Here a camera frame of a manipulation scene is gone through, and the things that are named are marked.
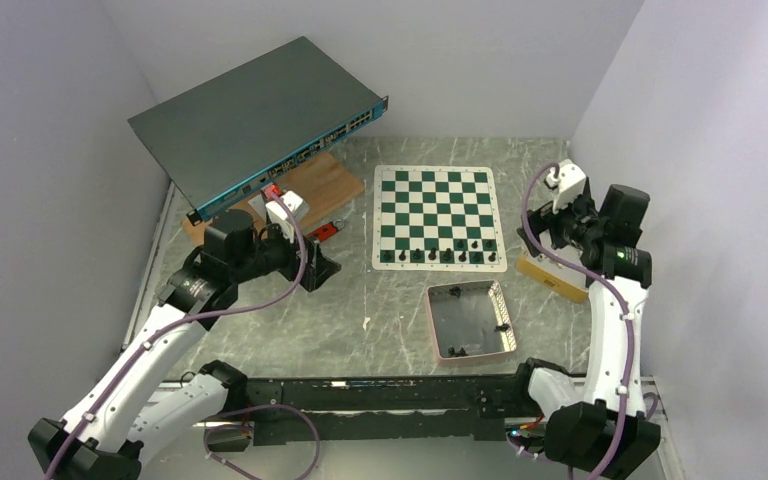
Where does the black chess pieces pile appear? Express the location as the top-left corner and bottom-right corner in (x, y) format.
(447, 347), (469, 358)

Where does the grey network switch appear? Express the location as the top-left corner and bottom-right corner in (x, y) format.
(128, 36), (389, 225)

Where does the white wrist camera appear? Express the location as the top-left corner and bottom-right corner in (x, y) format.
(547, 159), (587, 213)
(265, 185), (310, 242)

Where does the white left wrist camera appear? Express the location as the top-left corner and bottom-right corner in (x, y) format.
(265, 185), (310, 242)

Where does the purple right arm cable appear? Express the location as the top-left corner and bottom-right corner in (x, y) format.
(506, 162), (660, 480)

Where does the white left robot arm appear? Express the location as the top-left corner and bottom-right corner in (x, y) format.
(28, 210), (341, 479)

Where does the green white chess board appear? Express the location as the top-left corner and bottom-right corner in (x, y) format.
(371, 165), (508, 273)

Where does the pink metal tray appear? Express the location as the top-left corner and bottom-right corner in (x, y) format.
(425, 280), (518, 366)

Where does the red grey tool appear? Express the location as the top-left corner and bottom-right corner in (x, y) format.
(307, 220), (345, 243)

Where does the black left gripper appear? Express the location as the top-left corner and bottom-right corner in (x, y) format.
(231, 218), (340, 290)

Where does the wooden board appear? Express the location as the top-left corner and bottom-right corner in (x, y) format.
(181, 153), (365, 246)

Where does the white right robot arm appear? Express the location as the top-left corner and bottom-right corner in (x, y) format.
(510, 180), (661, 479)

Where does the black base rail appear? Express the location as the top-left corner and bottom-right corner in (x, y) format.
(181, 374), (577, 445)

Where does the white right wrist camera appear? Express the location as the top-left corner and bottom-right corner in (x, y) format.
(547, 159), (587, 213)

